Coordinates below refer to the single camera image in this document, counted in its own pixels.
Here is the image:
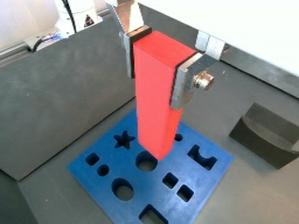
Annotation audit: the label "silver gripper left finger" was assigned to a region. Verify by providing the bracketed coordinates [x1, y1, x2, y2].
[106, 0, 153, 79]

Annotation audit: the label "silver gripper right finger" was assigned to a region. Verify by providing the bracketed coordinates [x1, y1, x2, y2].
[172, 31, 226, 110]

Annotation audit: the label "red rectangular block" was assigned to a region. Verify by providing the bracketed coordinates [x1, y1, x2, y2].
[134, 31, 196, 160]

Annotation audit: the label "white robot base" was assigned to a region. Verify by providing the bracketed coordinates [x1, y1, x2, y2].
[25, 0, 101, 51]

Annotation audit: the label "black angled block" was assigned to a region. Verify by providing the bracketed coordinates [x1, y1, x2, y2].
[229, 103, 299, 169]

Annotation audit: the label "dark grey foam panel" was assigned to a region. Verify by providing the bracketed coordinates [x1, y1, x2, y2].
[0, 19, 135, 180]

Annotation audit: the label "blue shape sorter board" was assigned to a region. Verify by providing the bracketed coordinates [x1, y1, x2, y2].
[69, 111, 233, 224]

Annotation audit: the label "black cable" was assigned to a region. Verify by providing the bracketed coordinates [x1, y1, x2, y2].
[33, 0, 81, 53]

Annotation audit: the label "aluminium frame rail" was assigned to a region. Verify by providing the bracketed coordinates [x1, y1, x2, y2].
[0, 42, 31, 60]

